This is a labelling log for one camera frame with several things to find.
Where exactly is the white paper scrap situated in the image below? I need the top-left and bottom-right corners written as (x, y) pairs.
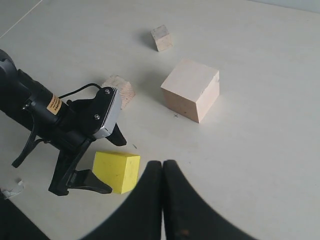
top-left (0, 178), bottom-right (25, 199)

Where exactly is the medium ridged wooden cube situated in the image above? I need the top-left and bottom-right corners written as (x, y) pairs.
top-left (101, 75), bottom-right (136, 110)

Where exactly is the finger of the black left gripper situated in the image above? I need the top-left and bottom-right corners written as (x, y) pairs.
top-left (106, 123), bottom-right (127, 146)
top-left (66, 169), bottom-right (113, 194)

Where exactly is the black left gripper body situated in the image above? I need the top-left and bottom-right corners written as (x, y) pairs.
top-left (11, 102), bottom-right (94, 196)

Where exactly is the black camera cable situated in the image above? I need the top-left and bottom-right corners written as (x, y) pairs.
top-left (58, 83), bottom-right (103, 99)

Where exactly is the large light wooden cube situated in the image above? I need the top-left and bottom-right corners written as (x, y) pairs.
top-left (161, 58), bottom-right (220, 123)

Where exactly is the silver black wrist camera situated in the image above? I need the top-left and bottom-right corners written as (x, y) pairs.
top-left (93, 86), bottom-right (122, 139)

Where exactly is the yellow cube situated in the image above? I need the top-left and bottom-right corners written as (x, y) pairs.
top-left (92, 151), bottom-right (141, 194)

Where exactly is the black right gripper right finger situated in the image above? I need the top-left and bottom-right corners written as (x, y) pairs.
top-left (162, 160), bottom-right (254, 240)

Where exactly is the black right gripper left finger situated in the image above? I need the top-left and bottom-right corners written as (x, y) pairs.
top-left (83, 160), bottom-right (162, 240)

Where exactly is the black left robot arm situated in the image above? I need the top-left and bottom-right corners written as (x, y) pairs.
top-left (0, 51), bottom-right (127, 196)

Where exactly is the small pale wooden cube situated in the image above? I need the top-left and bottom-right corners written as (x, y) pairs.
top-left (150, 25), bottom-right (173, 52)

